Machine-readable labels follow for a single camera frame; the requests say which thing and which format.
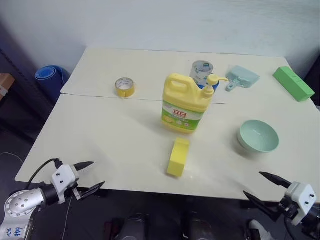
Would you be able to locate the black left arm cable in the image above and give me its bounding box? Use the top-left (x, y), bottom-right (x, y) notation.
top-left (25, 158), bottom-right (63, 191)

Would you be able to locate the yellow sponge block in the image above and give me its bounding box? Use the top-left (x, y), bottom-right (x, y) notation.
top-left (166, 137), bottom-right (190, 178)

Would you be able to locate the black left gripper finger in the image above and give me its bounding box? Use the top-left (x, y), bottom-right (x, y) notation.
top-left (80, 181), bottom-right (106, 200)
top-left (74, 161), bottom-right (95, 172)

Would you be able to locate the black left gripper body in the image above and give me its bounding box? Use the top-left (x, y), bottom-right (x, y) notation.
top-left (70, 165), bottom-right (87, 201)

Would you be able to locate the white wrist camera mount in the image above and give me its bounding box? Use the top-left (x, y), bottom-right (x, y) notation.
top-left (284, 181), bottom-right (317, 226)
top-left (51, 163), bottom-right (81, 205)

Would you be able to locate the mint green bowl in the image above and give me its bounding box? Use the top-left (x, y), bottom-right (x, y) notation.
top-left (236, 119), bottom-right (280, 153)

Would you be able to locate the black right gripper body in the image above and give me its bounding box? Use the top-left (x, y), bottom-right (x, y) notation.
top-left (276, 186), bottom-right (301, 222)

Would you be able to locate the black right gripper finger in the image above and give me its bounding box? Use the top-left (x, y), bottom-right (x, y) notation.
top-left (258, 171), bottom-right (293, 189)
top-left (242, 190), bottom-right (282, 222)

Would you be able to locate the yellow detergent bottle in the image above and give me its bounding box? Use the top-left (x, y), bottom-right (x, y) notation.
top-left (160, 72), bottom-right (229, 135)

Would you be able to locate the clear tape roll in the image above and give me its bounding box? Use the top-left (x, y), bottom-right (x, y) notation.
top-left (189, 60), bottom-right (215, 85)

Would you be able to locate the green rectangular box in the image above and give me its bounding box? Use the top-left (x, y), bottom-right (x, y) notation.
top-left (272, 66), bottom-right (316, 102)

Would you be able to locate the brown cardboard box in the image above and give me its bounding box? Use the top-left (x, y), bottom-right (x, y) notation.
top-left (0, 73), bottom-right (16, 101)

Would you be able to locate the blue rolled foam mat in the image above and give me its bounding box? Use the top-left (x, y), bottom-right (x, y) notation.
top-left (34, 65), bottom-right (71, 93)

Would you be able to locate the light blue dustpan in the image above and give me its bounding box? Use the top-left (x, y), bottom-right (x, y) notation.
top-left (224, 65), bottom-right (260, 92)

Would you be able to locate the blue round container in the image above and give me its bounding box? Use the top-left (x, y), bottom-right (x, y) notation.
top-left (196, 78), bottom-right (221, 94)

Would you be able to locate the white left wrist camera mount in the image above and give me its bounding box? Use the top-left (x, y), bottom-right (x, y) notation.
top-left (51, 163), bottom-right (81, 205)

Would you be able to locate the dark rounded shape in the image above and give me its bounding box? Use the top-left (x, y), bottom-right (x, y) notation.
top-left (117, 212), bottom-right (151, 240)

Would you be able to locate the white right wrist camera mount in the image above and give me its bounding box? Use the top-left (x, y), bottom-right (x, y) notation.
top-left (284, 181), bottom-right (317, 226)

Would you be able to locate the yellow tape roll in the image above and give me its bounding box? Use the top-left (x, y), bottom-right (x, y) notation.
top-left (114, 77), bottom-right (137, 98)

